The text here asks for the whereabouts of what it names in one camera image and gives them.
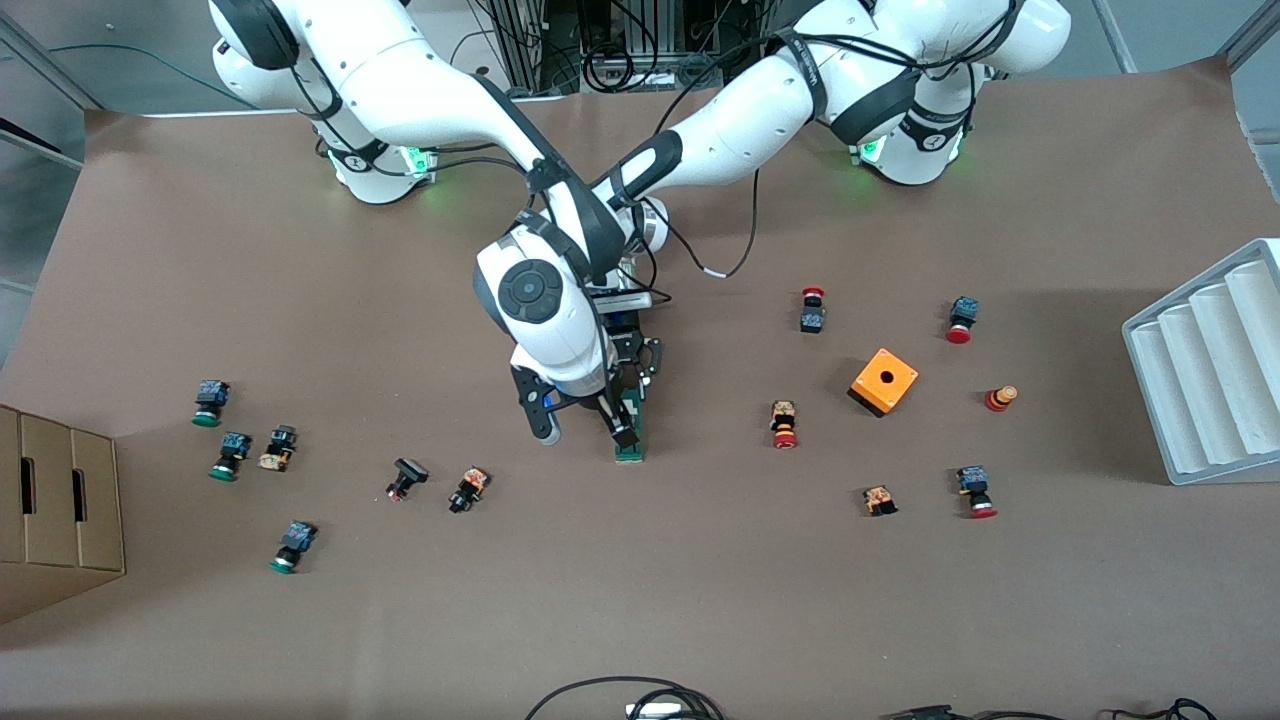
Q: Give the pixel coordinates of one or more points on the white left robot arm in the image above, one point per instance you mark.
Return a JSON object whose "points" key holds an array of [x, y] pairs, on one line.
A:
{"points": [[760, 110]]}

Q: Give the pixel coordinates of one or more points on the white ribbed tray rack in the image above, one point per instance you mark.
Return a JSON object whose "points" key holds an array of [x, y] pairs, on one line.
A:
{"points": [[1200, 400]]}

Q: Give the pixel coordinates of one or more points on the green mushroom push button switch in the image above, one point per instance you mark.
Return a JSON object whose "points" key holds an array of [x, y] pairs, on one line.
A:
{"points": [[298, 538], [235, 445], [212, 393]]}

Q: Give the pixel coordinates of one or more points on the orange button enclosure box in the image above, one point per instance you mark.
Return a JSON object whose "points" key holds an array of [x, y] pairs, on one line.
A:
{"points": [[898, 388]]}

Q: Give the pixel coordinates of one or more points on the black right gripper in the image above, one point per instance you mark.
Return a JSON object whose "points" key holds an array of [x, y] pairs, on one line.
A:
{"points": [[607, 405]]}

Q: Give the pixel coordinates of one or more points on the red yellow button head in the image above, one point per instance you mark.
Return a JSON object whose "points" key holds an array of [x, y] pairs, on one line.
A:
{"points": [[998, 400]]}

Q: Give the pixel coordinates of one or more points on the red mushroom button orange block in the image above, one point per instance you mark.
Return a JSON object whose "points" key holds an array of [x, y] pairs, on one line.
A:
{"points": [[783, 420]]}

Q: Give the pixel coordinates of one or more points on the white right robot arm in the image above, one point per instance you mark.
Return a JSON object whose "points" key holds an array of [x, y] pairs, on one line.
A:
{"points": [[400, 80]]}

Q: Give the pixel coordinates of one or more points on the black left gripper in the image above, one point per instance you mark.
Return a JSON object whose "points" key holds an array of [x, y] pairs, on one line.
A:
{"points": [[634, 352]]}

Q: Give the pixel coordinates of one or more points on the red mushroom button blue block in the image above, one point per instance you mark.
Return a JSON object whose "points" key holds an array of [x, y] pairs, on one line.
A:
{"points": [[963, 312], [972, 480]]}

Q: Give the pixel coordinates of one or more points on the red button black block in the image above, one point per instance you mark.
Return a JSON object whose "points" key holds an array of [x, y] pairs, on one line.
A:
{"points": [[812, 320]]}

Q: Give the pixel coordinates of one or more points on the green load switch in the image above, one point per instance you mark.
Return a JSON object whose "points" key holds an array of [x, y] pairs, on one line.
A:
{"points": [[630, 455]]}

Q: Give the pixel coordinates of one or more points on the black switch red tip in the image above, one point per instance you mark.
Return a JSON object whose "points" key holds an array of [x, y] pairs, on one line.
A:
{"points": [[410, 470]]}

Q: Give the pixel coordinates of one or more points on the brown cardboard box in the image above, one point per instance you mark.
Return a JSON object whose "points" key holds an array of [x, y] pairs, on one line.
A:
{"points": [[100, 500], [50, 490], [8, 480]]}

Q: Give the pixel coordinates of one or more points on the small orange contact block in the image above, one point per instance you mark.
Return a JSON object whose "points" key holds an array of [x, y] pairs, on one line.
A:
{"points": [[880, 498]]}

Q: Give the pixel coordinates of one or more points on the black selector switch orange block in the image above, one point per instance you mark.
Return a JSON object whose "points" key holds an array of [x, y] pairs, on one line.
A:
{"points": [[278, 450], [470, 488]]}

